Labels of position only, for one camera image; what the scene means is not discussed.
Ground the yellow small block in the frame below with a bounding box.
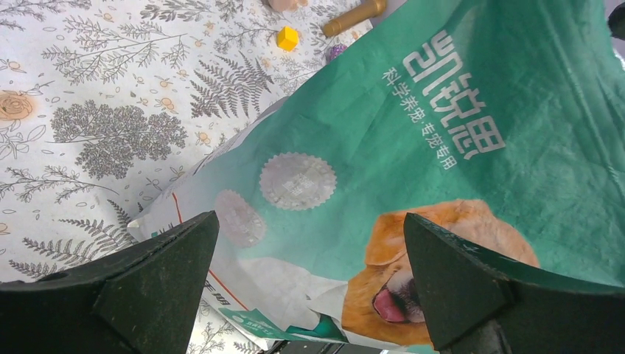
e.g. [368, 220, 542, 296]
[276, 26, 299, 52]

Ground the green silver pet food bag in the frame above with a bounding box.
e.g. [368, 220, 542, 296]
[128, 1, 624, 353]

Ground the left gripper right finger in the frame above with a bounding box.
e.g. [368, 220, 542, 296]
[404, 214, 624, 353]

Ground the pink cylinder toy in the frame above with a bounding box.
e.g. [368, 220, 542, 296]
[266, 0, 309, 13]

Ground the purple glitter microphone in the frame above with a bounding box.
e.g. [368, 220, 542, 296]
[326, 44, 348, 63]

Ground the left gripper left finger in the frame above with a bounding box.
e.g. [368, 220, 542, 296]
[1, 212, 220, 354]

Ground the gold microphone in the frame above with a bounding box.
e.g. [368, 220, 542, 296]
[322, 0, 388, 38]

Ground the floral table mat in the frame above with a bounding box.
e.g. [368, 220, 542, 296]
[0, 0, 382, 354]

